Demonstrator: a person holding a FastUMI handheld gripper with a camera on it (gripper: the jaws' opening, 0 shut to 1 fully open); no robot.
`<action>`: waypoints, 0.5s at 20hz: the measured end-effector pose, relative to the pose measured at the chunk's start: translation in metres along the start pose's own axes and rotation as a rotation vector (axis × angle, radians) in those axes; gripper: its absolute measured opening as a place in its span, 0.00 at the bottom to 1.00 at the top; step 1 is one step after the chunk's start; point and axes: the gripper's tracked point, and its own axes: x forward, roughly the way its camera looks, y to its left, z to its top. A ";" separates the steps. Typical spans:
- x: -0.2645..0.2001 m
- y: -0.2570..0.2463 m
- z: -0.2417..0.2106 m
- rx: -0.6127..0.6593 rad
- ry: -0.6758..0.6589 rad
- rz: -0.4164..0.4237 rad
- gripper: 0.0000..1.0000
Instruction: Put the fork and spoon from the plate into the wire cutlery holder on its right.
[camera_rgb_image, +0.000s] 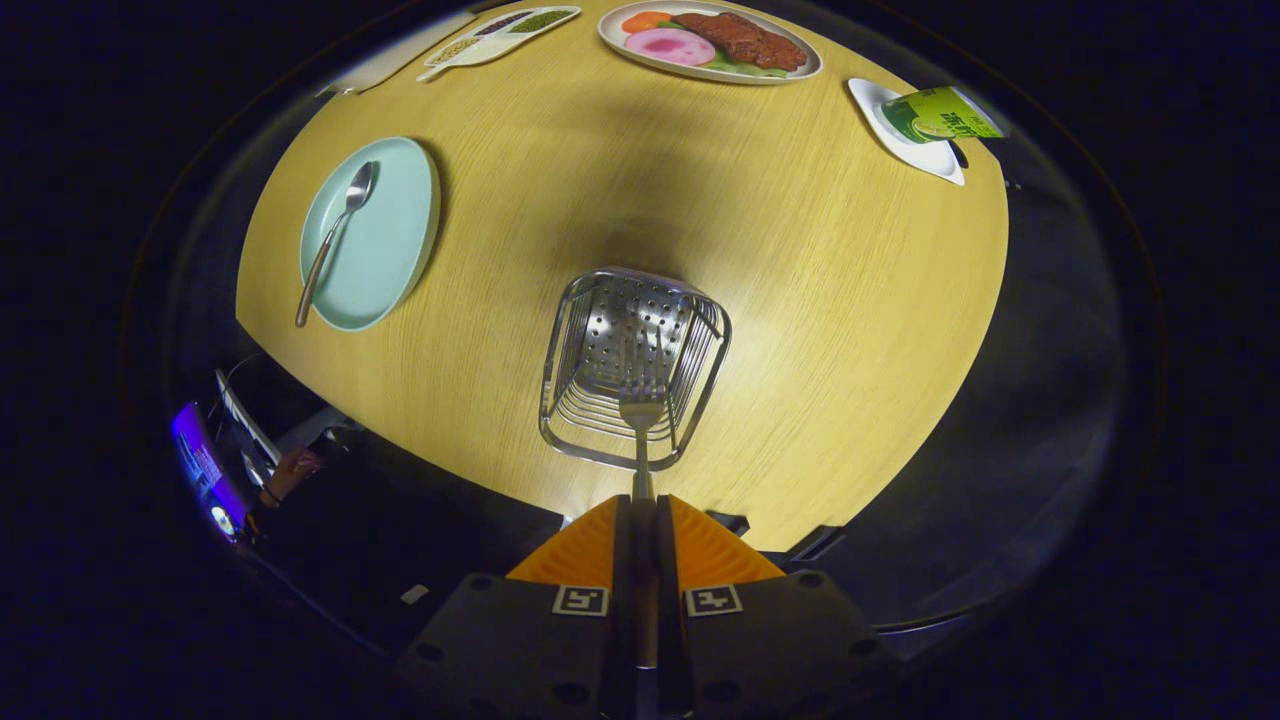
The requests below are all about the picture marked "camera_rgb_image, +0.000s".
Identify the lit computer screen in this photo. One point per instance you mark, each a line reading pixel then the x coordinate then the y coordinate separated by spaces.
pixel 205 475

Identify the white divided dish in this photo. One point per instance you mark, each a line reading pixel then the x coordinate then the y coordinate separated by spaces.
pixel 500 35

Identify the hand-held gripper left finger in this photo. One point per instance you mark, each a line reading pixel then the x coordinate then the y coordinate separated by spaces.
pixel 624 600

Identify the white square coaster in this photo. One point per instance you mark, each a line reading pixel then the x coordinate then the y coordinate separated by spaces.
pixel 925 158

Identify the white plate with food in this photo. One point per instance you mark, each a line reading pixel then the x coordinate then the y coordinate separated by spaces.
pixel 700 40

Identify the silver metal spoon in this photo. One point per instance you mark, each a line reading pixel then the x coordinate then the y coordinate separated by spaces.
pixel 330 235

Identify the green printed can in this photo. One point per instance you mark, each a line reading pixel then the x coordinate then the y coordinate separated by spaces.
pixel 935 115

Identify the silver metal fork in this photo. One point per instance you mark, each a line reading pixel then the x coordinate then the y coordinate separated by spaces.
pixel 641 470

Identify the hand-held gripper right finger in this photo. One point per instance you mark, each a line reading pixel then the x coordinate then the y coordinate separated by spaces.
pixel 668 600

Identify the light blue plate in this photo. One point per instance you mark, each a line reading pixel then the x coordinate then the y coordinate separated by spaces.
pixel 385 240

